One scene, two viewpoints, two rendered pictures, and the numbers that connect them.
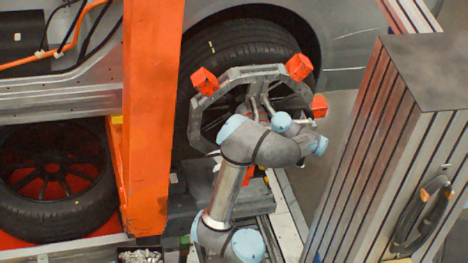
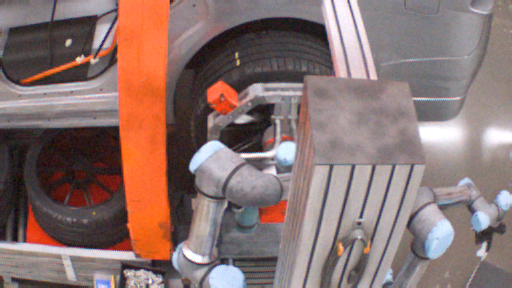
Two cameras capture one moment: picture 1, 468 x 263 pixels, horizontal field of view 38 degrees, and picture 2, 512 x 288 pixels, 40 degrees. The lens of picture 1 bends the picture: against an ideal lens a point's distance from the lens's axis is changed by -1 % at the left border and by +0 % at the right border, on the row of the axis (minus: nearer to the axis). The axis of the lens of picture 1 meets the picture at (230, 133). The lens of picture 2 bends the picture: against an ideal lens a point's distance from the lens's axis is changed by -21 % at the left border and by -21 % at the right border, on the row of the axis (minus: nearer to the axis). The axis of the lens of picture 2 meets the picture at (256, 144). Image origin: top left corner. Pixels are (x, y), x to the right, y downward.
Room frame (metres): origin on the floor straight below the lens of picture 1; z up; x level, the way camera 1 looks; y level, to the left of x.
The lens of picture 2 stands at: (-0.09, -0.53, 3.27)
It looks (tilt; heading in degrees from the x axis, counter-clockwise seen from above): 47 degrees down; 14
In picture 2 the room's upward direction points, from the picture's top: 5 degrees clockwise
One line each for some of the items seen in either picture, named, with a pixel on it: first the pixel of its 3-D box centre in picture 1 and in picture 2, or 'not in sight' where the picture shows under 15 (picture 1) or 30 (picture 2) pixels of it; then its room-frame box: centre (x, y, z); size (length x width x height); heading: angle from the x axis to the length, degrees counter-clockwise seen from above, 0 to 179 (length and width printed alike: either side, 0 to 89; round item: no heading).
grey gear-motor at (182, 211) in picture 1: (171, 202); (196, 230); (2.04, 0.23, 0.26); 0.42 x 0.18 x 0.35; 22
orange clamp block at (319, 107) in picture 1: (315, 108); not in sight; (2.26, -0.36, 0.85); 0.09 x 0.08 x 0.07; 112
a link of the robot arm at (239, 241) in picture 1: (245, 250); (226, 286); (1.33, -0.12, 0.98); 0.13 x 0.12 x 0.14; 66
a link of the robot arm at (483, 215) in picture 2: not in sight; (483, 214); (1.71, -0.94, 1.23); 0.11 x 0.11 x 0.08; 48
